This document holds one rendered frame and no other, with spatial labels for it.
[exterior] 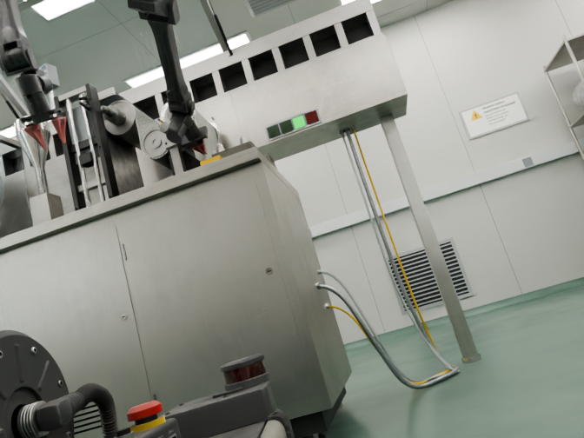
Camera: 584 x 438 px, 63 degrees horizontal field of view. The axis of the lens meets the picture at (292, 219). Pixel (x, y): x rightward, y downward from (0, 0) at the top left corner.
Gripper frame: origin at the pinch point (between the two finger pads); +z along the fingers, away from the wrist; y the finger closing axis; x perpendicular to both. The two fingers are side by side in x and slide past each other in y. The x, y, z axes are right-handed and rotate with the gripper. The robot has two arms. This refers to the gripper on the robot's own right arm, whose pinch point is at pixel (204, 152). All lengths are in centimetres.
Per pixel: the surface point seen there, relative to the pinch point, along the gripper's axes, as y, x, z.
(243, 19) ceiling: 6, 236, 64
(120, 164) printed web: -38.1, 10.8, -0.9
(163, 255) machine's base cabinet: -13, -49, -5
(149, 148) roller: -21.3, 7.0, -6.1
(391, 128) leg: 74, 23, 41
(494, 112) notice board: 185, 179, 200
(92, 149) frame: -37.7, 1.9, -17.8
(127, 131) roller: -29.0, 16.3, -10.8
